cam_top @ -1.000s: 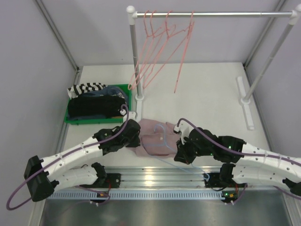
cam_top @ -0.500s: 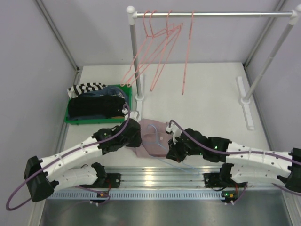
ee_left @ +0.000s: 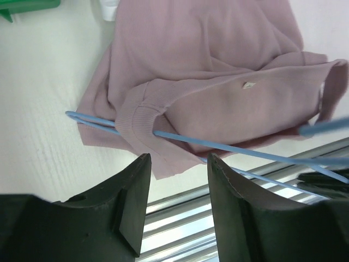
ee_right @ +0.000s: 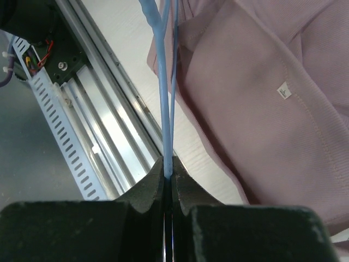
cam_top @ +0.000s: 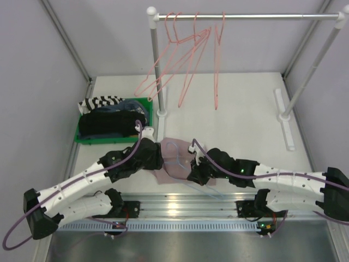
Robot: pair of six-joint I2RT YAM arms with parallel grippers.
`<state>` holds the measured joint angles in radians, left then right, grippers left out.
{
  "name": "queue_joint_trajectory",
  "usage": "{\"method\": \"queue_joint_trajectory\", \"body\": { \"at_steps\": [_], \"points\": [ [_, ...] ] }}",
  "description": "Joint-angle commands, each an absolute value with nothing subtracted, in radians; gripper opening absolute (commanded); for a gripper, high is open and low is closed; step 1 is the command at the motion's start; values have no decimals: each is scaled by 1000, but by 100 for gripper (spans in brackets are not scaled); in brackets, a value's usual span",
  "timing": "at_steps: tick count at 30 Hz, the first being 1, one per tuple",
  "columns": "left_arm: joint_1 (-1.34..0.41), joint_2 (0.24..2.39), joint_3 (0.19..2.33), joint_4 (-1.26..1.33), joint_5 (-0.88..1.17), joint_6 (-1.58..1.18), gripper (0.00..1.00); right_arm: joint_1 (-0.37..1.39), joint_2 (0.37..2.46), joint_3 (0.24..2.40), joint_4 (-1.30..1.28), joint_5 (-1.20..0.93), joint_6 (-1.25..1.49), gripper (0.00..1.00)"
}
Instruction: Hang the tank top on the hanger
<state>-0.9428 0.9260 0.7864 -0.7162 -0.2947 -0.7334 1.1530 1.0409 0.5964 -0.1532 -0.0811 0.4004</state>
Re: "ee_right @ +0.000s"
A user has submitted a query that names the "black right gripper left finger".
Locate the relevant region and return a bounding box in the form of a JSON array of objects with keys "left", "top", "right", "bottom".
[{"left": 1, "top": 158, "right": 164, "bottom": 261}]

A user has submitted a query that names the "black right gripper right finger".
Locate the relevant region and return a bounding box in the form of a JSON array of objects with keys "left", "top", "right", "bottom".
[{"left": 171, "top": 157, "right": 339, "bottom": 261}]

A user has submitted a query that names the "mauve tank top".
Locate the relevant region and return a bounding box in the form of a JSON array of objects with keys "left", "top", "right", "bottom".
[{"left": 146, "top": 0, "right": 349, "bottom": 251}]

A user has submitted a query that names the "blue wire hanger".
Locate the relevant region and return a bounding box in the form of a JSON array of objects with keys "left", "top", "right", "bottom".
[{"left": 140, "top": 1, "right": 179, "bottom": 180}]

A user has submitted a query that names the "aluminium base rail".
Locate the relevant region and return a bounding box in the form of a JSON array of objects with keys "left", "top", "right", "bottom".
[{"left": 57, "top": 1, "right": 163, "bottom": 198}]

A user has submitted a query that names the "slotted grey cable duct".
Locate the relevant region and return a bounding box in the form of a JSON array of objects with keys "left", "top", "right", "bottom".
[{"left": 10, "top": 36, "right": 110, "bottom": 201}]

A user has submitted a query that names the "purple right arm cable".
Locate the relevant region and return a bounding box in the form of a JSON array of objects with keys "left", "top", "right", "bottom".
[{"left": 0, "top": 35, "right": 17, "bottom": 88}]

